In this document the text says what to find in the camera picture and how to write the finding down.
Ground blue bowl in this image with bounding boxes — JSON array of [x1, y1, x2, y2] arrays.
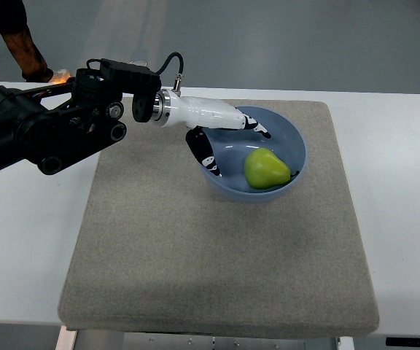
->
[[201, 106, 308, 203]]

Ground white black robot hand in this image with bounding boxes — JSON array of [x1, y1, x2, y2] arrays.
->
[[150, 90, 271, 176]]

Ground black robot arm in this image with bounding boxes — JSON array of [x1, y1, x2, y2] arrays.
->
[[0, 52, 182, 175]]

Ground metal floor plate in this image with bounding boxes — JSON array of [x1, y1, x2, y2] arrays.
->
[[129, 61, 148, 67]]

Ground green pear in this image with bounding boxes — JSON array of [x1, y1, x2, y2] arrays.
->
[[244, 147, 300, 190]]

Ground grey felt mat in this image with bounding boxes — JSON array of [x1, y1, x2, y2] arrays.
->
[[58, 101, 379, 338]]

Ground person in dark clothes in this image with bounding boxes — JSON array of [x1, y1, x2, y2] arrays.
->
[[0, 1, 53, 82]]

